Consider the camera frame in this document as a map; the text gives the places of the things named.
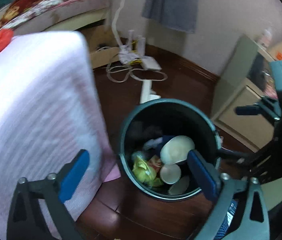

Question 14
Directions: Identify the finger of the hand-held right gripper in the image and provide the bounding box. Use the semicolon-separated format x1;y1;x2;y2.
235;97;281;122
216;140;282;184

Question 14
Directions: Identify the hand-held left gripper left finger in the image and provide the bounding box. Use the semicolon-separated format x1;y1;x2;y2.
6;149;90;240

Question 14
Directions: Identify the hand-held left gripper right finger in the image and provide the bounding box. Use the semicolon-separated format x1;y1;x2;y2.
187;149;272;240

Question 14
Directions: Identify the red and white paper cup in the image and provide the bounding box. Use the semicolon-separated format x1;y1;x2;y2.
160;135;196;165

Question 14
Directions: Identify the red and white carton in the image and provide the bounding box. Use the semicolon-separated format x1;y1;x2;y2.
148;155;163;171

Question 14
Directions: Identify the blue cloth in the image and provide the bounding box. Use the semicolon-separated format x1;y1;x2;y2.
153;135;174;153

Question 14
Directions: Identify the yellow cloth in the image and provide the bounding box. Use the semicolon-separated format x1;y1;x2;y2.
131;154;164;188

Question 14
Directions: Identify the white paper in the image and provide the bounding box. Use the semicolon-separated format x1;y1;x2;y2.
142;138;161;151

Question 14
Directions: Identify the black round trash bin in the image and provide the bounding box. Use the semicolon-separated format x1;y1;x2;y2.
118;98;223;202

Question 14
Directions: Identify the beige nightstand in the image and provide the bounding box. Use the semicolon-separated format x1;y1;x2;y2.
210;34;282;153

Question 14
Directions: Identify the white pump lotion bottle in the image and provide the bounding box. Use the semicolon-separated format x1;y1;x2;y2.
260;28;273;47

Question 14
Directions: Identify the white power strip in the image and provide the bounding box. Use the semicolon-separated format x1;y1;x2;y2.
140;80;162;104

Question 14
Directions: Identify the cardboard box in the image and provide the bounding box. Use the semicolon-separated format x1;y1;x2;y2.
80;24;122;69

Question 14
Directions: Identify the grey curtain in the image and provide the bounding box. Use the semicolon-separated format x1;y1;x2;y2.
141;0;200;34

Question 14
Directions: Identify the bed with floral cover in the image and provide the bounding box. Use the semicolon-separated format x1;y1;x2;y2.
0;0;109;55

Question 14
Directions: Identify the red patterned blanket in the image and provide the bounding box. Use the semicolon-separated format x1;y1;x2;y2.
0;0;39;28

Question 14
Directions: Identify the white coiled floor cable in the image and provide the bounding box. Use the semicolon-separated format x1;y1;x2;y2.
106;59;168;83

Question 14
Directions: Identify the white hanging cable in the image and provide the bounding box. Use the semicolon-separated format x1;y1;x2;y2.
110;0;132;52

